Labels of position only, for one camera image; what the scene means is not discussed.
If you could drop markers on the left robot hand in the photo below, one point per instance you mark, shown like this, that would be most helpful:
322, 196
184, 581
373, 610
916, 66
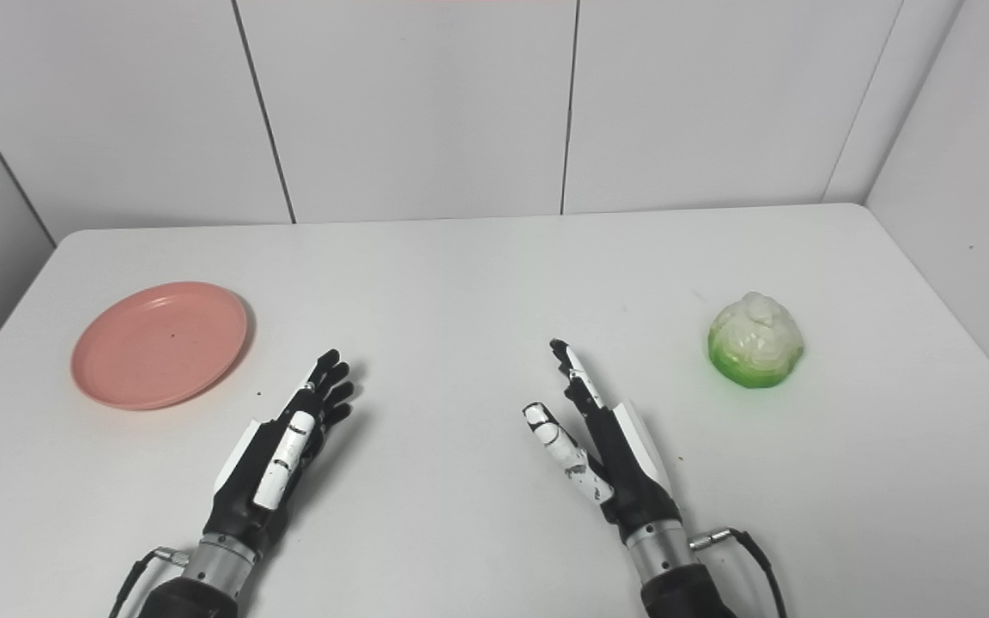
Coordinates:
264, 481

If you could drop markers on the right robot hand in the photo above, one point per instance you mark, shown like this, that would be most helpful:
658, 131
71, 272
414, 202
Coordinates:
623, 468

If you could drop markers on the pink plate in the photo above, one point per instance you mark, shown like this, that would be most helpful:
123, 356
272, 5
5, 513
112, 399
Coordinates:
160, 344

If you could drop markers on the green white cabbage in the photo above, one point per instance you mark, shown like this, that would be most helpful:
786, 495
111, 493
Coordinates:
755, 341

